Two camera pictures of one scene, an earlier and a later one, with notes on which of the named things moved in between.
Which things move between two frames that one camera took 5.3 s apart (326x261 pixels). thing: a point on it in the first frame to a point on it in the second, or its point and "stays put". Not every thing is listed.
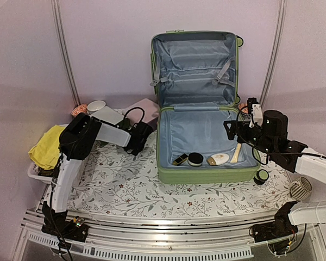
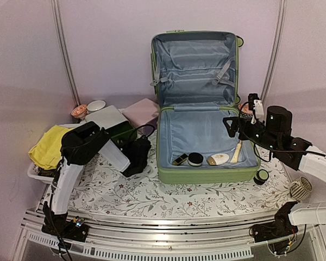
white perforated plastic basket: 33,172 stays put
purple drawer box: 150,109 stays put
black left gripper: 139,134 to 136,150
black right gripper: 243,125 stays put
